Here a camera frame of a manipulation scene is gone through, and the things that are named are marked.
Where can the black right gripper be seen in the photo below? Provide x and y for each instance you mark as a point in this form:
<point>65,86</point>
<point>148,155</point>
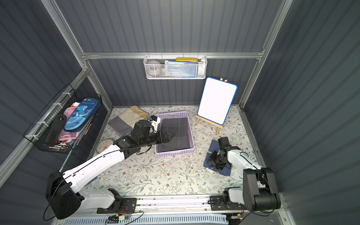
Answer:
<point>215,161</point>

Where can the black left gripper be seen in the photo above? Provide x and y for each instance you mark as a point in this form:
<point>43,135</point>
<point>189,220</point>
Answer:
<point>159,136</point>

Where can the navy blue pillowcase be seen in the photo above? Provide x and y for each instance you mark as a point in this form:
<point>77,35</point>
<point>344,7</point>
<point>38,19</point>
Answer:
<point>214,147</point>

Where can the beige grey pillowcase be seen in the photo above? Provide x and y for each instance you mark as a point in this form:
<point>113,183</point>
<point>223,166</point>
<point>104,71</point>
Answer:
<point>124,123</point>

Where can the dark grey checked pillowcase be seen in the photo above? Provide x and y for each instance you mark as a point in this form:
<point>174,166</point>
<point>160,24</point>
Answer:
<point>180,141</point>

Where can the purple plastic basket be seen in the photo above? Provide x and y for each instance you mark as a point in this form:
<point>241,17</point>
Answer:
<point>173,115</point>

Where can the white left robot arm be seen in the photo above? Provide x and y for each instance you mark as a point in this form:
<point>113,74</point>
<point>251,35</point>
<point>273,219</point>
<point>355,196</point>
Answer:
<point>63,191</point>

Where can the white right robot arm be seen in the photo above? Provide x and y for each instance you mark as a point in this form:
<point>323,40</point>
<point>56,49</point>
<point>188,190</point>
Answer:
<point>259,192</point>

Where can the yellow box in basket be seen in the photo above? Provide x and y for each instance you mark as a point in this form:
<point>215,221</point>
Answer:
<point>187,59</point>

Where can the green round clock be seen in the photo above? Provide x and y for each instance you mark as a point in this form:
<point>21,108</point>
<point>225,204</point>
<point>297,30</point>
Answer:
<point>104,144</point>

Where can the blue framed whiteboard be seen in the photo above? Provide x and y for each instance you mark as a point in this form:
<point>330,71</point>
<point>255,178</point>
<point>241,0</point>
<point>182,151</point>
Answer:
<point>217,98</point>

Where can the blue shark pencil case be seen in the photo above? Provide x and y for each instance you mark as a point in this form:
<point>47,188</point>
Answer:
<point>82,115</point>

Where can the white tape roll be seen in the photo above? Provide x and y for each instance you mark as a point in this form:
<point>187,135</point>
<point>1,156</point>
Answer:
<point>153,68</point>

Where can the blue white packet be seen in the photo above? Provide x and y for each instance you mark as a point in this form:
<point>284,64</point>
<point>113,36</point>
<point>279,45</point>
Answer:
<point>181,69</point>

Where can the pink pouch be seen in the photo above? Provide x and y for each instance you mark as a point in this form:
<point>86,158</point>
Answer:
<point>68,136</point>

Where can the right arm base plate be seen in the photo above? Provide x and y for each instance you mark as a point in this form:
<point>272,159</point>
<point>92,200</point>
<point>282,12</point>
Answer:
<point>218,203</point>

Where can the white wire wall basket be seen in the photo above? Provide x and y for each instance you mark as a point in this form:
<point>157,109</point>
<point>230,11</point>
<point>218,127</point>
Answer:
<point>201,69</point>

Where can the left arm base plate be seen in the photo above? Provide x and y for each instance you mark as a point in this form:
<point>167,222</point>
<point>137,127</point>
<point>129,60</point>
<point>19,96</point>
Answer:
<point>123,206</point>

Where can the black handle tool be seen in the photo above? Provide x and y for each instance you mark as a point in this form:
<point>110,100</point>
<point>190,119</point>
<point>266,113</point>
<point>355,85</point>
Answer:
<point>56,127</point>

